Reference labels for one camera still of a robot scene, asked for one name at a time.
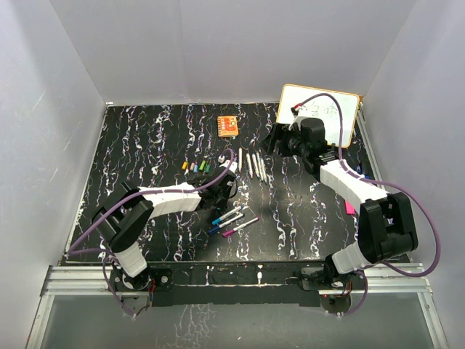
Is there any magenta marker pen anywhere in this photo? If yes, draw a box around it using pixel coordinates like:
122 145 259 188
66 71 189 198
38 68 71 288
222 217 260 238

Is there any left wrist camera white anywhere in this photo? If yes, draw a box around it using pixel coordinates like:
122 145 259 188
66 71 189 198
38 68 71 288
218 156 238 173

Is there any dark blue marker pen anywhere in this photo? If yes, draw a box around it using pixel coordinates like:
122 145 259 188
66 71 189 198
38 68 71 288
208 213 245 235

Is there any dark green marker pen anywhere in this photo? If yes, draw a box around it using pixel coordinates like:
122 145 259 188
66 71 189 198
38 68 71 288
259 157 268 185

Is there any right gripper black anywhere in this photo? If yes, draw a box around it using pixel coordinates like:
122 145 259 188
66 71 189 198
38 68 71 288
260 123 309 159

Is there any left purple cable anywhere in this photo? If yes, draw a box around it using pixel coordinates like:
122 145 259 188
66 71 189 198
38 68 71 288
67 148 236 317

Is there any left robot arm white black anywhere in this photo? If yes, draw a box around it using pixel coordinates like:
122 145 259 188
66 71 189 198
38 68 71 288
92 162 237 290

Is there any purple cable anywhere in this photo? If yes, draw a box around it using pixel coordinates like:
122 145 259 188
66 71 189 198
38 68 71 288
67 148 236 317
292 93 442 316

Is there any cyan marker pen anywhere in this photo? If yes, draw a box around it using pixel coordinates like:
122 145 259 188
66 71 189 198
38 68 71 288
211 206 243 225

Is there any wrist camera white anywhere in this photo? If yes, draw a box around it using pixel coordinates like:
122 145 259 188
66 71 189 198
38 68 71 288
218 156 238 173
288 103 309 130

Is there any yellow marker pen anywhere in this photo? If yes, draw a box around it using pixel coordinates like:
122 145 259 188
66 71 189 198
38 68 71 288
238 147 243 172

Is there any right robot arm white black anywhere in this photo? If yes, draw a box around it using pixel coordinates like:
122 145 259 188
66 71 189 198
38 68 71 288
261 118 419 289

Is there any aluminium rail frame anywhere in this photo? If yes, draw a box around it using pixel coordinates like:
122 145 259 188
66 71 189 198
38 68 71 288
26 261 448 348

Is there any light green marker pen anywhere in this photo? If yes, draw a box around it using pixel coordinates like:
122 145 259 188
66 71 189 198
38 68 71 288
256 152 265 182

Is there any white board orange frame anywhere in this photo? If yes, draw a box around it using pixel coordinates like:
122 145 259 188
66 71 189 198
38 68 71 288
276 84 361 148

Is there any light blue marker pen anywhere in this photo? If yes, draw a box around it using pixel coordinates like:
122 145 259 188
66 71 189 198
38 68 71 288
251 153 261 180

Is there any magenta object at edge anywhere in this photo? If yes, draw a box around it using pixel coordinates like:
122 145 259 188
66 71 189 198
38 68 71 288
344 200 355 215

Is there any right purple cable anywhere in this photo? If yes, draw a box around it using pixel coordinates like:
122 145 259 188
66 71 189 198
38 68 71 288
292 93 442 316

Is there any blue object at edge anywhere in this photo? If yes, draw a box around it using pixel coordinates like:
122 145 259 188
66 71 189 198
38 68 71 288
355 163 370 179

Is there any black base frame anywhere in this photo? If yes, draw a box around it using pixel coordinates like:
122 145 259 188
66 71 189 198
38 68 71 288
109 261 364 311

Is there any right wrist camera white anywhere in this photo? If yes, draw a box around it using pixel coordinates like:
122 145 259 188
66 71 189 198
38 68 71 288
288 103 309 130

